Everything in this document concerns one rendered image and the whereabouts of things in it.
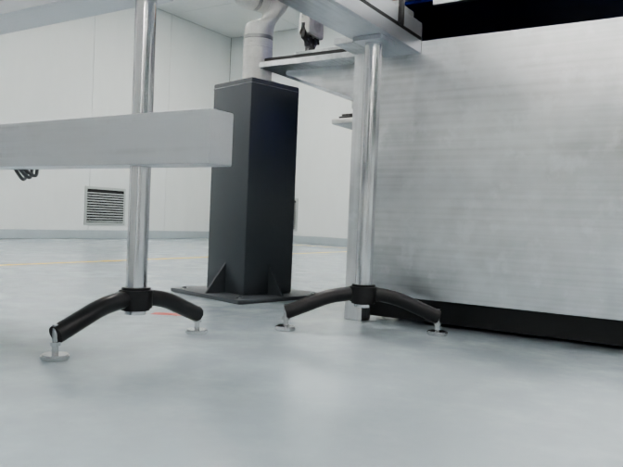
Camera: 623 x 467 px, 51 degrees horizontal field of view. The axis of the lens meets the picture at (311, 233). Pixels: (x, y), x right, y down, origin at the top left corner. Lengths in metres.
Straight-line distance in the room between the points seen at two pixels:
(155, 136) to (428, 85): 0.90
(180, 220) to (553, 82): 7.47
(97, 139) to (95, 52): 6.55
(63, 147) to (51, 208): 5.91
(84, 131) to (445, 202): 1.03
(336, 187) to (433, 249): 6.65
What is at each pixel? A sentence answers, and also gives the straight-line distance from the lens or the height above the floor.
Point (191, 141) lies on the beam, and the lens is 1.45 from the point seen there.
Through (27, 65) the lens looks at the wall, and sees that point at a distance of 7.64.
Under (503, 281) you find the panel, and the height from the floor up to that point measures 0.17.
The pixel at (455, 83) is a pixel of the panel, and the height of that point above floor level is 0.74.
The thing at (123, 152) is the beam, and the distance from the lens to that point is 1.60.
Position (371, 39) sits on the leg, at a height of 0.83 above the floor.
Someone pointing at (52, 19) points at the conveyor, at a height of 0.84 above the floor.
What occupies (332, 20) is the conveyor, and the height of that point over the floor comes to 0.84.
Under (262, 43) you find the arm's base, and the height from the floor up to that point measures 1.02.
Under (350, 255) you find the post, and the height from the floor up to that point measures 0.21.
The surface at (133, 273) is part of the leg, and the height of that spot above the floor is 0.17.
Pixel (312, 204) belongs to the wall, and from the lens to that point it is 8.78.
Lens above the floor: 0.32
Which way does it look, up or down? 1 degrees down
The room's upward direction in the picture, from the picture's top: 2 degrees clockwise
